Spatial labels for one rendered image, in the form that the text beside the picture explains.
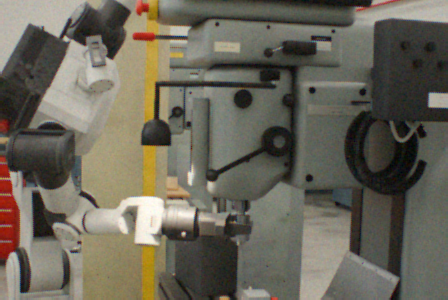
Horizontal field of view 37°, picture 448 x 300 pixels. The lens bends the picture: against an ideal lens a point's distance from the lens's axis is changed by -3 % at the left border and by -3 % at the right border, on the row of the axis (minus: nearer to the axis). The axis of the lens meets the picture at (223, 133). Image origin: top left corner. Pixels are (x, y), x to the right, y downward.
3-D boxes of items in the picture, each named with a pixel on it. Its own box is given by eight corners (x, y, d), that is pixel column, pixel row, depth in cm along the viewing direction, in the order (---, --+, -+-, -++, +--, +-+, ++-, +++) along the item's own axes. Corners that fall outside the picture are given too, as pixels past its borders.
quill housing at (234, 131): (214, 203, 155) (218, 62, 154) (196, 191, 175) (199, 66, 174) (293, 202, 160) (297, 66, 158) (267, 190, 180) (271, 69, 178)
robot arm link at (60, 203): (42, 232, 185) (25, 189, 167) (63, 195, 193) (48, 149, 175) (79, 245, 183) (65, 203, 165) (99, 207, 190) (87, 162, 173)
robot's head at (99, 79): (81, 97, 168) (93, 78, 161) (75, 63, 172) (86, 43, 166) (106, 98, 172) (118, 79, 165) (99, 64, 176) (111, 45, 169)
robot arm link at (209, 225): (225, 212, 162) (175, 209, 164) (223, 251, 163) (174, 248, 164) (231, 204, 174) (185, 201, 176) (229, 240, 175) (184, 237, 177)
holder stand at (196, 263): (200, 296, 198) (201, 230, 197) (173, 278, 218) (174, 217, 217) (237, 292, 203) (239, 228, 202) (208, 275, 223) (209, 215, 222)
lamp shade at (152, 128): (134, 144, 160) (135, 117, 160) (159, 143, 165) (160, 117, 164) (152, 146, 155) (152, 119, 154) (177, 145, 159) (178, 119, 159)
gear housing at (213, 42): (205, 61, 151) (206, 17, 151) (185, 66, 175) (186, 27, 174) (344, 67, 159) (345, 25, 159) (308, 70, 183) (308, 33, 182)
